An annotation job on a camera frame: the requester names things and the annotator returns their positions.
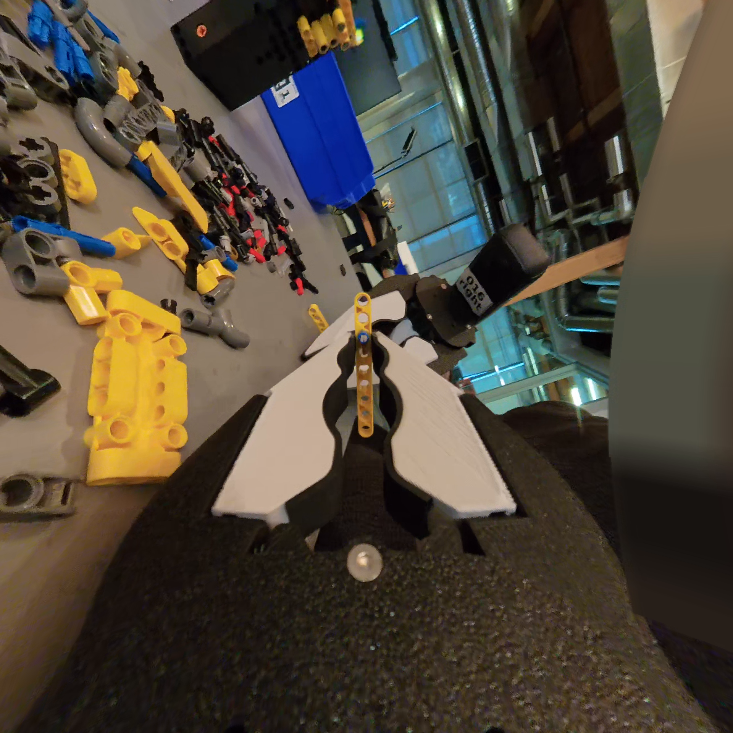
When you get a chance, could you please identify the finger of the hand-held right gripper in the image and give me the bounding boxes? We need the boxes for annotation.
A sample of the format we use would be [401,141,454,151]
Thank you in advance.
[300,290,410,362]
[393,320,442,368]

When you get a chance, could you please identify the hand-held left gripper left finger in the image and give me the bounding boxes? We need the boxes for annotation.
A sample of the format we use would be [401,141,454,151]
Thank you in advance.
[211,334,355,526]

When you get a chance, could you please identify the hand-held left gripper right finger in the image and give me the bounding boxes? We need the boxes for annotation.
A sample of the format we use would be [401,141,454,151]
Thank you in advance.
[374,332,517,521]

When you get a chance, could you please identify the yellow toy beam with holes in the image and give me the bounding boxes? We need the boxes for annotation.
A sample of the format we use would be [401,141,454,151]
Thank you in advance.
[353,292,376,439]

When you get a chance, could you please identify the wooden board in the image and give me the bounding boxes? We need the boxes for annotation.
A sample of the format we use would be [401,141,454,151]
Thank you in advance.
[504,235,629,307]

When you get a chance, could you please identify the grey toy connector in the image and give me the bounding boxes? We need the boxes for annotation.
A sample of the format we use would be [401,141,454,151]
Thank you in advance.
[179,307,252,350]

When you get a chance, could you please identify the large yellow toy block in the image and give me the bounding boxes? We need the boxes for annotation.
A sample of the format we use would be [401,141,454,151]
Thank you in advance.
[83,289,190,488]

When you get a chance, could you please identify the blue plastic bin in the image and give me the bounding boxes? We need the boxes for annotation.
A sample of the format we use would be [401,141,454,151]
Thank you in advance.
[260,52,377,211]

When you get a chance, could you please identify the pile of toy building parts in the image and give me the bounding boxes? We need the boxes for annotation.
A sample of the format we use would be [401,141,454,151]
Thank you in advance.
[0,0,321,523]

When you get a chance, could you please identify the yellow toy assembly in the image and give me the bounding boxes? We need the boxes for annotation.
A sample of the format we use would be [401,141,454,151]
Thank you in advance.
[297,0,358,58]

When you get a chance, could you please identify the black case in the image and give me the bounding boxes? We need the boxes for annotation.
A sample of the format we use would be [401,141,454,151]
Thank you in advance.
[171,0,402,112]

